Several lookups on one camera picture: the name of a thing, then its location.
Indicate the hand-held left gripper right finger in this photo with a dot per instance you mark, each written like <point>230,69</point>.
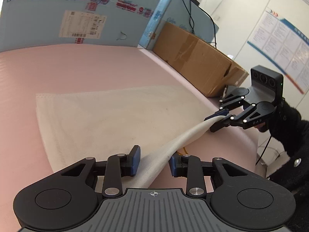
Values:
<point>173,165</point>

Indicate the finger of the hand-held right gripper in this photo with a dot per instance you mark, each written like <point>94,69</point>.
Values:
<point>217,114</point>
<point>231,122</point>

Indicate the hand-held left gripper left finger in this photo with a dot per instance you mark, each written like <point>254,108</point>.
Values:
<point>136,159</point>

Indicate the white non-woven shopping bag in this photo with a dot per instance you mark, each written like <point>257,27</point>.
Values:
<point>108,116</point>

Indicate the person's right forearm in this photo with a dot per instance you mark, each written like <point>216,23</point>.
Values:
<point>289,125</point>

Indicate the person's right hand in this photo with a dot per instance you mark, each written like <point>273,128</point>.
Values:
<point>263,127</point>

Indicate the open brown cardboard box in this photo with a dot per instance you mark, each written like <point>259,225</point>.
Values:
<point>193,53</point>

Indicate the person's black coat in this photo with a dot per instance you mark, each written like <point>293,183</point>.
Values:
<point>292,178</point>

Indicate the large blue cardboard box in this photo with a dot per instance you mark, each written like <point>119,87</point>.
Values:
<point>36,17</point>

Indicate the wall poster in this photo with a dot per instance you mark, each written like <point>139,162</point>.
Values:
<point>284,43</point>

